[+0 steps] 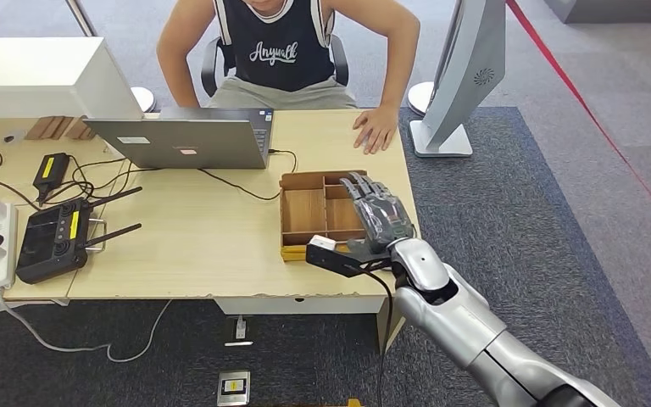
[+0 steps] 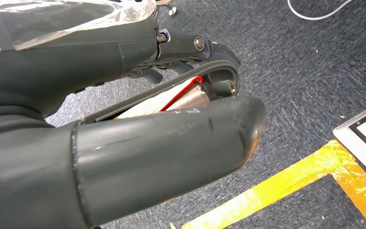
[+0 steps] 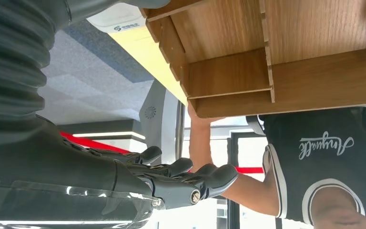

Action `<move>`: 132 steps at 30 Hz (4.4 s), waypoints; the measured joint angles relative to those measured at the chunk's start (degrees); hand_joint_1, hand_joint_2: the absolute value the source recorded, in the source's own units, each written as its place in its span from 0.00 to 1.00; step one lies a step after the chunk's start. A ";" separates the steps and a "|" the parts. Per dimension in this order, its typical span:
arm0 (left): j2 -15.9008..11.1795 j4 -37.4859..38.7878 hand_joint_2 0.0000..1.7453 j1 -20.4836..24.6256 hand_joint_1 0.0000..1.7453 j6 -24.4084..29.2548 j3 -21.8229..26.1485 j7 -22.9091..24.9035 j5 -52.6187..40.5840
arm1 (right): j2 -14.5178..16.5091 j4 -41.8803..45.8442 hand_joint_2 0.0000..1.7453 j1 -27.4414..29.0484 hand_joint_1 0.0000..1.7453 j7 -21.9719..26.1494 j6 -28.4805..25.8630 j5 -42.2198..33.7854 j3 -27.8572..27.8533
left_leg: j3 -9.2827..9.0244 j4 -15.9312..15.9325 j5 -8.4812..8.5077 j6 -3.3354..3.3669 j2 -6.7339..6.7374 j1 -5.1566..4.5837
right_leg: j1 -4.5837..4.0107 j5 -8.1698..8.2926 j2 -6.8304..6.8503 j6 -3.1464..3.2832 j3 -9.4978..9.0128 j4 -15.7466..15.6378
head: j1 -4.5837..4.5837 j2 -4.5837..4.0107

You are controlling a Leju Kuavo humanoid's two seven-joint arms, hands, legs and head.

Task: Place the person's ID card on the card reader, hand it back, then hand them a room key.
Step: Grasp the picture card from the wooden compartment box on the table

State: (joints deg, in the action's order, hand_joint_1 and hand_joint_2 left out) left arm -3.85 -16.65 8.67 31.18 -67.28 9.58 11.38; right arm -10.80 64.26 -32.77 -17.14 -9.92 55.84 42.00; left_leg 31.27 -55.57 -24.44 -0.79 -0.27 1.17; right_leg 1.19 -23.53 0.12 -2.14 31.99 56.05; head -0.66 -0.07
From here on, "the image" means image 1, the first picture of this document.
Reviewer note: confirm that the white round stand base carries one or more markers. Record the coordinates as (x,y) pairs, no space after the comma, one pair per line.
(417,100)
(144,98)

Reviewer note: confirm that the person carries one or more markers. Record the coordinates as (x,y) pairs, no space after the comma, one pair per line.
(275,50)

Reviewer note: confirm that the black office chair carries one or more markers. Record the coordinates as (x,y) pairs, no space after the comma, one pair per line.
(213,67)

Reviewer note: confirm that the black remote controller with antennas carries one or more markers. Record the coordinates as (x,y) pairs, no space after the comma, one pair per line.
(50,241)

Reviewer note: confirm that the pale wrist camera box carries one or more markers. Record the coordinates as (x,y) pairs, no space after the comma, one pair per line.
(322,242)

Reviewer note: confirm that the yellow object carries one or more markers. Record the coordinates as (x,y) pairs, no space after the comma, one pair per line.
(353,403)

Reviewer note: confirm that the person's left hand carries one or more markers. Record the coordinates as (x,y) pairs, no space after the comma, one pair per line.
(379,129)

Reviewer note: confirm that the silver laptop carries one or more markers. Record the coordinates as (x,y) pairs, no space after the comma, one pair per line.
(179,143)

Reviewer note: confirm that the wooden blocks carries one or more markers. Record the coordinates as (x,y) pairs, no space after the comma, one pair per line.
(56,128)

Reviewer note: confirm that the floor outlet with white plug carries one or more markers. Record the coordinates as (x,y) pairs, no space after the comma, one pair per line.
(240,328)

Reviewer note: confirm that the grey stand pole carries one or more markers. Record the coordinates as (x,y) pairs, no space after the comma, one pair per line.
(81,18)

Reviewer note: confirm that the silver monitor on stand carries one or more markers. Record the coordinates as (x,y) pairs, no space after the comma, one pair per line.
(466,67)

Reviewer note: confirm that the wooden desk leg panel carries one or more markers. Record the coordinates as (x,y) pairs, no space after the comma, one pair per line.
(384,331)

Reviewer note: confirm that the wooden compartment tray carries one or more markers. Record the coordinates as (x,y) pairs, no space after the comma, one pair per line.
(303,210)

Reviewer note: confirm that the black adapter with yellow label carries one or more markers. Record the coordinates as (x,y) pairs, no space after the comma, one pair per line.
(50,171)

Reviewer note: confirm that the silver floor socket plate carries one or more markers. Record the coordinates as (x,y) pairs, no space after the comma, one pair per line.
(233,387)

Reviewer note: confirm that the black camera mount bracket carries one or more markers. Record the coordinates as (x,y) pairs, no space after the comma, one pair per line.
(331,259)

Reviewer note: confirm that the small black round object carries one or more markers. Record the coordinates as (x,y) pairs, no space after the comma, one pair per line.
(9,138)

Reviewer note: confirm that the large white box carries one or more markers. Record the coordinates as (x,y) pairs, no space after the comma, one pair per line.
(33,73)

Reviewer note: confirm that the white desk drawer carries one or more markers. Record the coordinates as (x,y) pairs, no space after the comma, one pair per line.
(303,305)

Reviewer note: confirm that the red barrier tape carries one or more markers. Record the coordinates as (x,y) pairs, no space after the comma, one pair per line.
(527,19)

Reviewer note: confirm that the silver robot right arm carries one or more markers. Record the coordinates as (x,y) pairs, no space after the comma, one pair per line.
(460,320)

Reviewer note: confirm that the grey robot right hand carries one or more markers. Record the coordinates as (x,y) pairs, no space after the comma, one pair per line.
(384,216)

